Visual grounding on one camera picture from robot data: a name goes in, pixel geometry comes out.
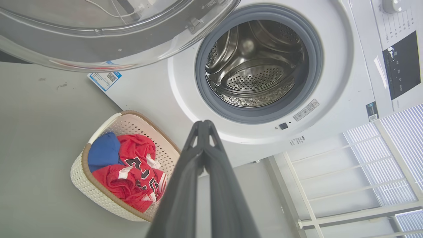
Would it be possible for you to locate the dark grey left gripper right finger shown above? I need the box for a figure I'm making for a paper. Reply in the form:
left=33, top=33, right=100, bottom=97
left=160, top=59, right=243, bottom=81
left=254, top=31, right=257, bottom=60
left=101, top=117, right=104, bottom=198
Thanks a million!
left=203, top=120, right=260, bottom=238

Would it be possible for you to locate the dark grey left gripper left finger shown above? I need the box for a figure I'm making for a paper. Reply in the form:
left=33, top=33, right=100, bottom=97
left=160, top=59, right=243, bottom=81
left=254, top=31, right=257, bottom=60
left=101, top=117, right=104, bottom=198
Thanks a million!
left=145, top=120, right=205, bottom=238

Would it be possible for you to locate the round dark washing machine door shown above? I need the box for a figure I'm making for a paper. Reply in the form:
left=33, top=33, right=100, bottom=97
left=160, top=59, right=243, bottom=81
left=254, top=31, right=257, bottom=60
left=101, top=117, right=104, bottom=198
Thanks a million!
left=0, top=0, right=241, bottom=72

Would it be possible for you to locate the white washing machine body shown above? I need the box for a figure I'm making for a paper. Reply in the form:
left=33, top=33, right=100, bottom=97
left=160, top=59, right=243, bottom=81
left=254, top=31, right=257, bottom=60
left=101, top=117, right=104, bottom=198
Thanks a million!
left=88, top=0, right=423, bottom=168

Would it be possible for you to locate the red basketball jersey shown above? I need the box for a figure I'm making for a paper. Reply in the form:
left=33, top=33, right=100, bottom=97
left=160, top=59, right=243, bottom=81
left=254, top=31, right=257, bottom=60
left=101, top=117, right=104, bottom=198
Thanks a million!
left=92, top=134, right=167, bottom=213

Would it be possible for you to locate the blue garment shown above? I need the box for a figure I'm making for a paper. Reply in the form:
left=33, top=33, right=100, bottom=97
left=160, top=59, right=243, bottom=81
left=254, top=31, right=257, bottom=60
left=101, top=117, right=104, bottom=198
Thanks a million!
left=88, top=132, right=125, bottom=173

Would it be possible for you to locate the cream perforated laundry basket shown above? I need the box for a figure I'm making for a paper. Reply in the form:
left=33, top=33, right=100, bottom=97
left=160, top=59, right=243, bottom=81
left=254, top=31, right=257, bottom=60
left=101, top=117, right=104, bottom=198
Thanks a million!
left=70, top=111, right=181, bottom=222

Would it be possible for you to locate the white warning sticker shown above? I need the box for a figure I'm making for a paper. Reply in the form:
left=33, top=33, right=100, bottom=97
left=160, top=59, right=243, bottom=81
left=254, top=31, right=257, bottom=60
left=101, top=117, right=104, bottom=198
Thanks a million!
left=293, top=99, right=320, bottom=122

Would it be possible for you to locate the steel perforated washer drum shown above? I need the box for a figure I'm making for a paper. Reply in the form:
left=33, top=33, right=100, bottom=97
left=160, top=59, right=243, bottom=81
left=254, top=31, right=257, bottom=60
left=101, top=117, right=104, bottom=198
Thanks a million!
left=205, top=20, right=304, bottom=108

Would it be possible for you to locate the blue white energy label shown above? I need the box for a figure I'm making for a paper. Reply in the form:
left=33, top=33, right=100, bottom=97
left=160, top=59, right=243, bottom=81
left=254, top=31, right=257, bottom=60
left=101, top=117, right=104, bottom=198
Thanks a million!
left=88, top=71, right=122, bottom=92

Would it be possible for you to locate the small QR code sticker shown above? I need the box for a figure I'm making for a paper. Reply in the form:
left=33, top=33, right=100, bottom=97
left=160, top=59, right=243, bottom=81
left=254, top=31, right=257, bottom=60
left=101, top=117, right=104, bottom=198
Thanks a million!
left=366, top=101, right=379, bottom=122

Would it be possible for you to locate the black display control panel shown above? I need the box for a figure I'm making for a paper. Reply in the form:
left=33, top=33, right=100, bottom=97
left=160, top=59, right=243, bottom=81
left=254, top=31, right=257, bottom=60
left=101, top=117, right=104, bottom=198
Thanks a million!
left=383, top=31, right=421, bottom=100

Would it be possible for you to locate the white round control knob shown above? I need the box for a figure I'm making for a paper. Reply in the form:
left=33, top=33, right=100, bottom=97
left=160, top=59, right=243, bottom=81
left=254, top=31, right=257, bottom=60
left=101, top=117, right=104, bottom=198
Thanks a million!
left=382, top=0, right=405, bottom=14

